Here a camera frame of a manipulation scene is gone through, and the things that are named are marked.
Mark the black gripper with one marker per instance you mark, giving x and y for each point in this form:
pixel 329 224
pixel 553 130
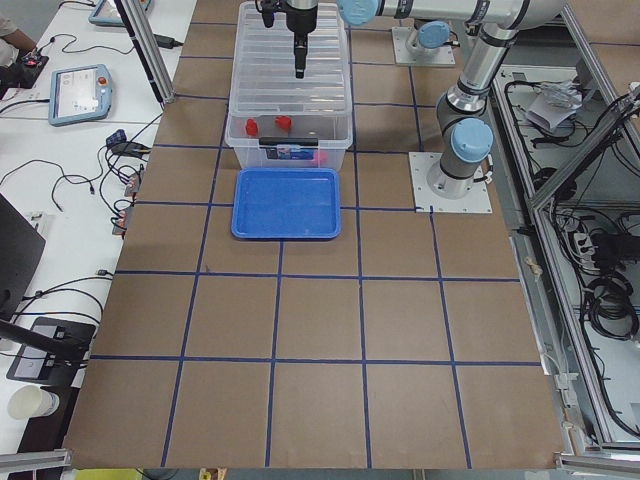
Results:
pixel 301 22

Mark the clear plastic box lid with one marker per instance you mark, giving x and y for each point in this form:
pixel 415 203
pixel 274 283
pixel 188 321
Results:
pixel 263 77

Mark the person forearm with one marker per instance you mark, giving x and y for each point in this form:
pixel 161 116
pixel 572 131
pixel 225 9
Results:
pixel 13 42

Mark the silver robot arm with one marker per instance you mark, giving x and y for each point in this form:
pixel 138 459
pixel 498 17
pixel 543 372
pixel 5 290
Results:
pixel 427 36
pixel 468 139

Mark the red block centre right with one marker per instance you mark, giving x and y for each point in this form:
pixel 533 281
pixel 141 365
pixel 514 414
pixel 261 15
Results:
pixel 284 123

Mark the red block far corner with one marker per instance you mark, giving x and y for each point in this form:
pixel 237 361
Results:
pixel 251 128

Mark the clear plastic storage box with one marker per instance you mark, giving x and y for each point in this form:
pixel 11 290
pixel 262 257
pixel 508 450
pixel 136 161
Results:
pixel 333 129

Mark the red block near latch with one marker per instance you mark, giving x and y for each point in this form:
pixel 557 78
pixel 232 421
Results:
pixel 321 158

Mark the blue plastic tray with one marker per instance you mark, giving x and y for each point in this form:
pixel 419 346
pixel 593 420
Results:
pixel 287 203

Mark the black power adapter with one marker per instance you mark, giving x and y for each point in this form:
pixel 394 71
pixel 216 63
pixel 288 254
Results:
pixel 166 42

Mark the blue teach pendant far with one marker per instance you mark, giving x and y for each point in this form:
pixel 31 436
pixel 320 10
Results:
pixel 105 14

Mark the blue teach pendant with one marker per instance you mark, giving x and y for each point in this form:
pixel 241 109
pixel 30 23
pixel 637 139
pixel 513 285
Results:
pixel 105 14
pixel 80 94

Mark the black usb hub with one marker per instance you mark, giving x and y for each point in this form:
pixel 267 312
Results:
pixel 117 138

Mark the blue teach pendant near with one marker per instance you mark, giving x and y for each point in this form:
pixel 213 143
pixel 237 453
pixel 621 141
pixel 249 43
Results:
pixel 80 94

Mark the white paper cup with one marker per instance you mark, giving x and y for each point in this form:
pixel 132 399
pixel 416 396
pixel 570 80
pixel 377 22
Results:
pixel 32 402

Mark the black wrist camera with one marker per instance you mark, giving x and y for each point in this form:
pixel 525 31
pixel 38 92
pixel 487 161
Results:
pixel 268 9

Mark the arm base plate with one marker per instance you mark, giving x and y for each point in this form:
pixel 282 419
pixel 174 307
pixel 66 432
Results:
pixel 409 52
pixel 435 192

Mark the black box latch handle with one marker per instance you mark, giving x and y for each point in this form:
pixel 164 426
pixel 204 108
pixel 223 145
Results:
pixel 301 142

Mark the aluminium frame post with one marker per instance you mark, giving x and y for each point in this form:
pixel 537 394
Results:
pixel 141 35

